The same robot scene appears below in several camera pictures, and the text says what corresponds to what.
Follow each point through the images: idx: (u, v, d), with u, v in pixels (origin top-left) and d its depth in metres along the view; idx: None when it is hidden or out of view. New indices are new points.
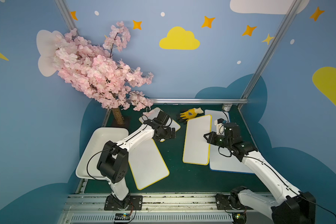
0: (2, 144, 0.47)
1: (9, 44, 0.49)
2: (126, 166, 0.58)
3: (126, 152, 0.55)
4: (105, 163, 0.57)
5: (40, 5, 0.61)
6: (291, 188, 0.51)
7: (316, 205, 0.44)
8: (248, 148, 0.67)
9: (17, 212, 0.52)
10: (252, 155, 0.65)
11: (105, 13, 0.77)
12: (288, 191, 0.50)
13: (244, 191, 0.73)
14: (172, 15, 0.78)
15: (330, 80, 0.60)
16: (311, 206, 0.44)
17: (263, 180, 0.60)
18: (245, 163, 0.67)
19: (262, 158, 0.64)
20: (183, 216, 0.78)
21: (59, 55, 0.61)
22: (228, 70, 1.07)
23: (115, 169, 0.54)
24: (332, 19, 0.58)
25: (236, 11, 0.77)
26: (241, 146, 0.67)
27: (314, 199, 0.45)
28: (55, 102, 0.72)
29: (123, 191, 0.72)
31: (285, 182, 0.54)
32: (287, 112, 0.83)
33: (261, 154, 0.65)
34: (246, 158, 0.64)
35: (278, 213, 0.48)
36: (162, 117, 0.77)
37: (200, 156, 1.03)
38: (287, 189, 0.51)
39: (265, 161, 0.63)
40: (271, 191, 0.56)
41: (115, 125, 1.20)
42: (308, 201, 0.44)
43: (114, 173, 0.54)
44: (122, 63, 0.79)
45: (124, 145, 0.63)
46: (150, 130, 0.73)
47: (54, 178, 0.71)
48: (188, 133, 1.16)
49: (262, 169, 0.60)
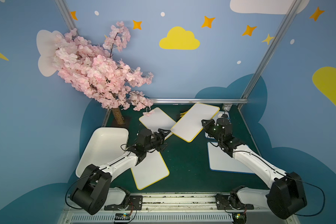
0: (3, 144, 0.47)
1: (9, 44, 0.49)
2: (106, 194, 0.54)
3: (108, 176, 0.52)
4: (82, 190, 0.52)
5: (41, 6, 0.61)
6: (277, 171, 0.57)
7: (301, 182, 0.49)
8: (235, 143, 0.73)
9: (17, 212, 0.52)
10: (240, 148, 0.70)
11: (105, 13, 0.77)
12: (275, 174, 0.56)
13: (242, 189, 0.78)
14: (172, 15, 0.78)
15: (330, 80, 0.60)
16: (299, 184, 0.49)
17: (255, 171, 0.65)
18: (236, 157, 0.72)
19: (249, 149, 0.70)
20: (183, 216, 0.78)
21: (59, 55, 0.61)
22: (228, 70, 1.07)
23: (92, 197, 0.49)
24: (332, 19, 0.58)
25: (236, 11, 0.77)
26: (230, 143, 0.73)
27: (299, 177, 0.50)
28: (55, 102, 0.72)
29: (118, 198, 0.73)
31: (272, 166, 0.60)
32: (287, 112, 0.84)
33: (248, 146, 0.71)
34: (235, 153, 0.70)
35: (273, 199, 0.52)
36: (141, 141, 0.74)
37: (189, 132, 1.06)
38: (274, 172, 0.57)
39: (253, 151, 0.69)
40: (262, 178, 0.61)
41: (115, 125, 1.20)
42: (295, 181, 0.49)
43: (90, 203, 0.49)
44: (122, 63, 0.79)
45: (107, 170, 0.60)
46: (133, 157, 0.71)
47: (54, 178, 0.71)
48: (189, 113, 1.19)
49: (251, 159, 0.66)
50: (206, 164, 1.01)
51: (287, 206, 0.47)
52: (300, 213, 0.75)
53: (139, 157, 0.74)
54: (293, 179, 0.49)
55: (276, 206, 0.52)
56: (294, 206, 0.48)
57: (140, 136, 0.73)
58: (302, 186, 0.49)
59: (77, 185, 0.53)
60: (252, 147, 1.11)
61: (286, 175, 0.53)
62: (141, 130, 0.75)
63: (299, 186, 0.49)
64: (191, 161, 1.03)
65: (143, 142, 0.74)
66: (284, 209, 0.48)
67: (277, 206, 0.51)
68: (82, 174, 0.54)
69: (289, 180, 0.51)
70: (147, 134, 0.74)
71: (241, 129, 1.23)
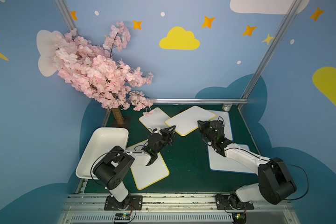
0: (3, 144, 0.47)
1: (9, 44, 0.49)
2: (123, 177, 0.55)
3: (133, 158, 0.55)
4: (105, 164, 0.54)
5: (41, 5, 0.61)
6: (262, 158, 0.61)
7: (283, 164, 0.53)
8: (227, 143, 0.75)
9: (17, 212, 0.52)
10: (229, 146, 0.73)
11: (105, 13, 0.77)
12: (260, 161, 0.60)
13: (240, 187, 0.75)
14: (172, 15, 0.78)
15: (330, 80, 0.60)
16: (283, 168, 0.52)
17: (243, 163, 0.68)
18: (228, 157, 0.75)
19: (237, 144, 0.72)
20: (183, 216, 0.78)
21: (59, 55, 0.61)
22: (228, 70, 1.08)
23: (115, 171, 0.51)
24: (332, 19, 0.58)
25: (236, 11, 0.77)
26: (222, 143, 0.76)
27: (282, 162, 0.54)
28: (55, 102, 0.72)
29: (122, 193, 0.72)
31: (256, 155, 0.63)
32: (287, 112, 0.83)
33: (236, 143, 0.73)
34: (227, 151, 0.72)
35: (263, 186, 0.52)
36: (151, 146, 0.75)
37: (184, 128, 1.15)
38: (259, 159, 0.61)
39: (240, 146, 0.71)
40: (252, 169, 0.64)
41: (115, 125, 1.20)
42: (278, 164, 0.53)
43: (110, 178, 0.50)
44: (122, 63, 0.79)
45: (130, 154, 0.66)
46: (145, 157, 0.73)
47: (54, 178, 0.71)
48: (186, 111, 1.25)
49: (239, 154, 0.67)
50: (206, 164, 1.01)
51: (273, 187, 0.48)
52: (300, 213, 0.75)
53: (151, 159, 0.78)
54: (277, 163, 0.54)
55: (267, 192, 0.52)
56: (282, 188, 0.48)
57: (150, 142, 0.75)
58: (286, 169, 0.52)
59: (101, 159, 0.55)
60: (252, 147, 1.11)
61: (271, 161, 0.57)
62: (151, 135, 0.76)
63: (283, 170, 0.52)
64: (191, 161, 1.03)
65: (154, 146, 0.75)
66: (273, 192, 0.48)
67: (268, 192, 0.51)
68: (109, 151, 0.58)
69: (275, 167, 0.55)
70: (156, 140, 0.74)
71: (241, 129, 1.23)
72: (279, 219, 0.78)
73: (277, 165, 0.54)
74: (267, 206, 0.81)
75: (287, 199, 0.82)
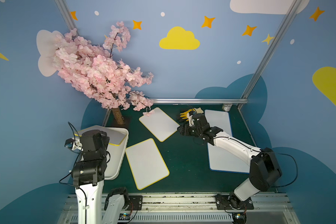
0: (3, 144, 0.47)
1: (9, 43, 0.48)
2: None
3: None
4: None
5: (41, 5, 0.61)
6: (254, 149, 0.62)
7: (274, 155, 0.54)
8: (215, 132, 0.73)
9: (16, 213, 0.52)
10: (219, 135, 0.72)
11: (105, 13, 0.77)
12: (252, 152, 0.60)
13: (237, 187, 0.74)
14: (172, 15, 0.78)
15: (331, 80, 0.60)
16: (272, 157, 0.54)
17: (234, 153, 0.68)
18: (217, 144, 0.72)
19: (227, 134, 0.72)
20: (183, 216, 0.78)
21: (59, 55, 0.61)
22: (229, 70, 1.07)
23: None
24: (332, 19, 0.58)
25: (236, 10, 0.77)
26: (210, 131, 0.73)
27: (272, 152, 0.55)
28: (55, 102, 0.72)
29: (118, 203, 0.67)
31: (248, 145, 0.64)
32: (287, 113, 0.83)
33: (225, 132, 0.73)
34: (216, 139, 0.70)
35: (254, 175, 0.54)
36: (91, 145, 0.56)
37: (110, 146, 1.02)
38: (250, 150, 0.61)
39: (230, 135, 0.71)
40: (242, 159, 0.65)
41: (115, 125, 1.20)
42: (269, 155, 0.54)
43: None
44: (122, 63, 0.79)
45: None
46: (91, 213, 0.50)
47: (54, 177, 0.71)
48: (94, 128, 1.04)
49: (230, 143, 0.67)
50: (206, 164, 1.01)
51: (263, 177, 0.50)
52: (300, 213, 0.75)
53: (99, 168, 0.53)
54: (267, 153, 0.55)
55: (257, 182, 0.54)
56: (270, 176, 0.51)
57: (85, 140, 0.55)
58: (276, 159, 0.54)
59: None
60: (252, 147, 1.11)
61: (262, 151, 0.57)
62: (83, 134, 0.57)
63: (272, 158, 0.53)
64: (191, 161, 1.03)
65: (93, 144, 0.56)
66: (263, 182, 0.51)
67: (258, 182, 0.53)
68: None
69: (264, 156, 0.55)
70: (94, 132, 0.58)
71: (241, 129, 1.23)
72: (279, 219, 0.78)
73: (267, 155, 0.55)
74: (268, 206, 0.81)
75: (288, 199, 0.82)
